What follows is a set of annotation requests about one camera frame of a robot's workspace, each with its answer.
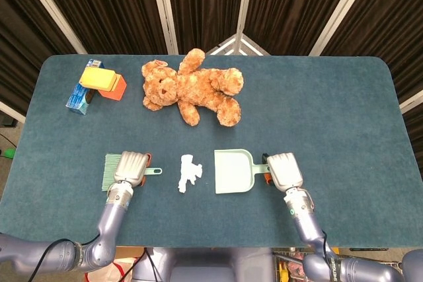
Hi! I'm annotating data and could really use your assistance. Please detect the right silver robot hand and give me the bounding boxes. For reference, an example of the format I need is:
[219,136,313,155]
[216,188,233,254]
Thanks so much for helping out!
[262,152,304,194]

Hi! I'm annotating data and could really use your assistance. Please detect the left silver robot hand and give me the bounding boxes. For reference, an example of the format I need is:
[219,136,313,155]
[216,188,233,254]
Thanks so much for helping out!
[112,151,153,188]

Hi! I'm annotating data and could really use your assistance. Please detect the green hand broom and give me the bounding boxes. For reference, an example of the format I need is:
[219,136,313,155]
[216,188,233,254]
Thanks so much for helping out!
[100,153,164,192]

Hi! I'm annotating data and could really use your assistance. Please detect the green plastic dustpan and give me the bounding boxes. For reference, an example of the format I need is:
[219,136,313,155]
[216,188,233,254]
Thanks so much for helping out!
[213,148,270,195]

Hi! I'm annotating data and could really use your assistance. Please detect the white paper scraps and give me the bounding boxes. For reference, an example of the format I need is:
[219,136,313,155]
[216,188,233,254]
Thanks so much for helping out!
[176,153,204,195]

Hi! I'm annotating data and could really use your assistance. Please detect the brown teddy bear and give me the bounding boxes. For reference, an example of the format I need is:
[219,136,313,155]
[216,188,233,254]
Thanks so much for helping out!
[141,48,245,128]

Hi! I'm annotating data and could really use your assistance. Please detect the teal felt table cloth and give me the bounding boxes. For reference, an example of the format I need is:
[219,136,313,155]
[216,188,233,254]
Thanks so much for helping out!
[0,54,423,250]

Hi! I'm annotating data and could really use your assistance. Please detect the orange cube block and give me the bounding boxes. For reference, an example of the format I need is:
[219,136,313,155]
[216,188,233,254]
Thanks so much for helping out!
[98,74,128,102]

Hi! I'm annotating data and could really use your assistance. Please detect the blue tissue pack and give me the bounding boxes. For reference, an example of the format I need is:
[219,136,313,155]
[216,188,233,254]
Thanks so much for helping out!
[64,58,105,116]

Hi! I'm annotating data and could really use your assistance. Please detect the yellow sponge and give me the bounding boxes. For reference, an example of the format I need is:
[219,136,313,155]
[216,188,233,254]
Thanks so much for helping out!
[78,66,118,92]

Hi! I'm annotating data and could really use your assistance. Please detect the yellow item in cart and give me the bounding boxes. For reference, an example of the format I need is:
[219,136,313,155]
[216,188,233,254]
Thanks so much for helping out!
[276,260,289,280]

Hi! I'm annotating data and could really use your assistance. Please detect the grey robot torso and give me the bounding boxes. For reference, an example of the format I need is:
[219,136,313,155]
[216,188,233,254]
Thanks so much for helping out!
[131,246,276,282]

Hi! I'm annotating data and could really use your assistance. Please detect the black floor object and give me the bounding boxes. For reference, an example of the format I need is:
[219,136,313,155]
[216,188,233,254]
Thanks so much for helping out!
[0,113,18,128]

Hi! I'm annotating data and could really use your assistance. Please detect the white screen base foot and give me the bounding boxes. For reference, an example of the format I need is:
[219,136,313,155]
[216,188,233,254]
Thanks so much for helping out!
[207,32,272,57]

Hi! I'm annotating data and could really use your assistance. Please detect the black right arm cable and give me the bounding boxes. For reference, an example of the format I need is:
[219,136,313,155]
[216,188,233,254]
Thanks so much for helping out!
[321,228,336,264]

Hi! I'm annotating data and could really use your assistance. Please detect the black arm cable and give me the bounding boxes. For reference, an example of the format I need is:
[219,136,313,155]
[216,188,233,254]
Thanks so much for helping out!
[321,228,336,264]
[34,234,100,278]

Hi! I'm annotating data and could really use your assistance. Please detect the black torso cable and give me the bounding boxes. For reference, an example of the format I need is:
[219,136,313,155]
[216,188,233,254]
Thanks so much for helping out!
[143,247,163,282]

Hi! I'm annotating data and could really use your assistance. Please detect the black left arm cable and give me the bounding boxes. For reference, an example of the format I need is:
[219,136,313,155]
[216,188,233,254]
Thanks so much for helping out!
[34,234,100,278]

